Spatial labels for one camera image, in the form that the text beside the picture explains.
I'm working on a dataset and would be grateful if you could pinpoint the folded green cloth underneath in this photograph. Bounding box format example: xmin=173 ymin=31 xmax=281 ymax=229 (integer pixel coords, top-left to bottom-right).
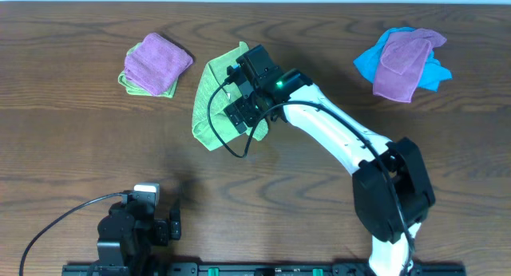
xmin=118 ymin=43 xmax=186 ymax=98

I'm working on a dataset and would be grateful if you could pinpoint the right black cable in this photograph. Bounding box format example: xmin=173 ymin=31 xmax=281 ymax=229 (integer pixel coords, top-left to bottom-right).
xmin=206 ymin=64 xmax=416 ymax=276

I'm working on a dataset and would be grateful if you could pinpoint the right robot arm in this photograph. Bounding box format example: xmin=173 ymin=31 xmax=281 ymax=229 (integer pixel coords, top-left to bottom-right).
xmin=224 ymin=65 xmax=435 ymax=275

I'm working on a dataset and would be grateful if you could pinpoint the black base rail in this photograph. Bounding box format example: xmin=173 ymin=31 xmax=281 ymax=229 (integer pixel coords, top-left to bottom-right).
xmin=61 ymin=262 xmax=467 ymax=276

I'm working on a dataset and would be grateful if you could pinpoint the left black cable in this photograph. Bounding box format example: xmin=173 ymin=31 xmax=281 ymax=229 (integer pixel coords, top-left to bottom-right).
xmin=18 ymin=192 xmax=135 ymax=276

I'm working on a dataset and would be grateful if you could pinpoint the crumpled purple cloth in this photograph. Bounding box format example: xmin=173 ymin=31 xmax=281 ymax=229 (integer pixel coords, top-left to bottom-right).
xmin=373 ymin=29 xmax=446 ymax=103

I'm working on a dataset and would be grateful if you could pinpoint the crumpled blue cloth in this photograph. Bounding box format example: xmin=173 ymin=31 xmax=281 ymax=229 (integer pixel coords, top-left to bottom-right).
xmin=353 ymin=27 xmax=452 ymax=92

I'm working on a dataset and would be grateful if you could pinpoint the light green microfiber cloth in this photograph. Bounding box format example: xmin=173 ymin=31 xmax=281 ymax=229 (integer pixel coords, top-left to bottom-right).
xmin=192 ymin=41 xmax=249 ymax=151

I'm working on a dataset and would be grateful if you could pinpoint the folded purple cloth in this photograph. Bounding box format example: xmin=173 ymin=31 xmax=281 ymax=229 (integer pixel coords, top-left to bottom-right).
xmin=124 ymin=33 xmax=193 ymax=97

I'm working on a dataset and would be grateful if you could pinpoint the black cable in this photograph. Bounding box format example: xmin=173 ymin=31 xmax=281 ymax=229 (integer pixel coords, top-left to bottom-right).
xmin=206 ymin=64 xmax=416 ymax=276
xmin=18 ymin=192 xmax=135 ymax=276

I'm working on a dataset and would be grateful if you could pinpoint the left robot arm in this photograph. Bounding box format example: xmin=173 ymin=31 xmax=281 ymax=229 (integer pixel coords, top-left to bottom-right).
xmin=87 ymin=199 xmax=181 ymax=276

